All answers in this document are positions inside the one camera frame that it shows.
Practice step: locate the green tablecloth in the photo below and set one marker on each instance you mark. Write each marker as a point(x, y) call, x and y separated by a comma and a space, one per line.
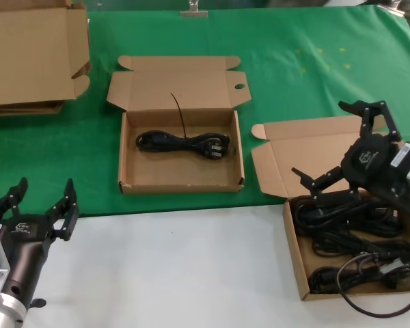
point(294, 85)

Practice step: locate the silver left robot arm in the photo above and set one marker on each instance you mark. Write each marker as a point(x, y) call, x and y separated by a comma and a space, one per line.
point(3, 314)

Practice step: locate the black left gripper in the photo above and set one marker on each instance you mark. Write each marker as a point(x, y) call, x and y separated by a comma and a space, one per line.
point(27, 239)

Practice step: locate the large open cardboard carton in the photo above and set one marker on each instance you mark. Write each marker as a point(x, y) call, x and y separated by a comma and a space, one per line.
point(27, 54)

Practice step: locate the flattened cardboard carton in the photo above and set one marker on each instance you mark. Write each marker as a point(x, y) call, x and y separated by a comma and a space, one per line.
point(27, 109)

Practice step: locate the cardboard mailer box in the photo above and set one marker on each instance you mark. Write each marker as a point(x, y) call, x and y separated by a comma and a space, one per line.
point(311, 153)

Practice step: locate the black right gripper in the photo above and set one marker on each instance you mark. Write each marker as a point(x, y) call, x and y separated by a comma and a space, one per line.
point(367, 159)

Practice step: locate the open cardboard box centre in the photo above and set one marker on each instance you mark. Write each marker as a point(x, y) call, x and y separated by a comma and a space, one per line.
point(177, 174)

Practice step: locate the metal table clamp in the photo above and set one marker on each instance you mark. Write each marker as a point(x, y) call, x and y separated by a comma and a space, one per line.
point(194, 13)
point(394, 9)

